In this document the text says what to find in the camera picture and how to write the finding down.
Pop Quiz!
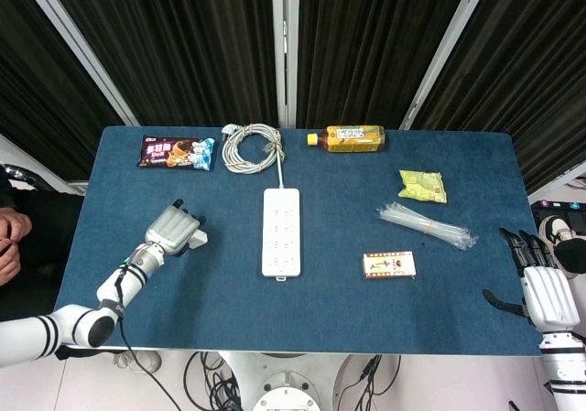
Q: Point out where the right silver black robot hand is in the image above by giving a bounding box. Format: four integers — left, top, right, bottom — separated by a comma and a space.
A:
482, 227, 581, 333

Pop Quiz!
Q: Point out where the red and yellow box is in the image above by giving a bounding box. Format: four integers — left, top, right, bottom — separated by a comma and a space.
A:
362, 251, 418, 281

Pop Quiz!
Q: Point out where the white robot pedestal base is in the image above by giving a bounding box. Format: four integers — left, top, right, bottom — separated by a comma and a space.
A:
214, 350, 363, 411

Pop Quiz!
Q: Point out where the white metal frame post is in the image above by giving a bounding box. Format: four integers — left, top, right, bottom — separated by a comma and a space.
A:
270, 0, 299, 130
16, 0, 141, 127
398, 0, 498, 132
0, 134, 88, 196
526, 161, 586, 201

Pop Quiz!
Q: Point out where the blue table cloth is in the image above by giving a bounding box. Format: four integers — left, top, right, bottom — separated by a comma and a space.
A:
53, 125, 558, 356

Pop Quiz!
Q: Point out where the white cable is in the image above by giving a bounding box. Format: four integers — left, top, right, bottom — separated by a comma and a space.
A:
221, 123, 288, 190

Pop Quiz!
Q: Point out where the yellow green snack packet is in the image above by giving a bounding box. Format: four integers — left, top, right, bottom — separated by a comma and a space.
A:
396, 168, 449, 206

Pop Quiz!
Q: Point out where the bundle of clear plastic straws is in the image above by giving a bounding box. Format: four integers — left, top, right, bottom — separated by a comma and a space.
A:
375, 202, 480, 251

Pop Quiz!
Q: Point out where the black pleated curtain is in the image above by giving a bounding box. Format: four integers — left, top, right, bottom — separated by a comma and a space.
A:
0, 0, 586, 195

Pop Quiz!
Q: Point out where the dark chocolate snack packet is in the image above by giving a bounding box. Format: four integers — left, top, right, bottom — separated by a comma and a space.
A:
136, 135, 216, 172

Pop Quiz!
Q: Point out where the black cable on robot arm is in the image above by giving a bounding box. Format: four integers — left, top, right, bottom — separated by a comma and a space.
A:
112, 254, 184, 411

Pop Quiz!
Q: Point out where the white power strip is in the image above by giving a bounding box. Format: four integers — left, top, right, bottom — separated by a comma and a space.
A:
261, 188, 302, 282

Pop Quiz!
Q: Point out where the black chair armrest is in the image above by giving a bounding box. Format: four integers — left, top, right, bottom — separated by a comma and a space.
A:
0, 163, 40, 191

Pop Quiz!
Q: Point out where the white shoe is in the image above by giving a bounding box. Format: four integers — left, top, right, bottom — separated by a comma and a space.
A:
112, 350, 163, 375

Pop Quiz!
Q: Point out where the seated person in black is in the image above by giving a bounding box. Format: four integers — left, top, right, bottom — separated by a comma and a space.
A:
0, 168, 86, 320

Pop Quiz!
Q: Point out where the bundle of black floor cables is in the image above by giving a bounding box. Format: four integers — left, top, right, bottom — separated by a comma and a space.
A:
336, 354, 402, 411
182, 351, 244, 411

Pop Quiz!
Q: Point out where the white and black sneaker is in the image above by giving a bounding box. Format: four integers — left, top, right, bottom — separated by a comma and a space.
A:
537, 215, 578, 252

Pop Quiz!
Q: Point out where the tea bottle with yellow label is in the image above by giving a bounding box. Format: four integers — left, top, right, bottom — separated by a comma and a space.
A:
306, 124, 386, 154

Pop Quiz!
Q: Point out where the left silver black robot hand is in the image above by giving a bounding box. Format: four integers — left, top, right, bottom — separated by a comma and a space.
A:
144, 198, 207, 257

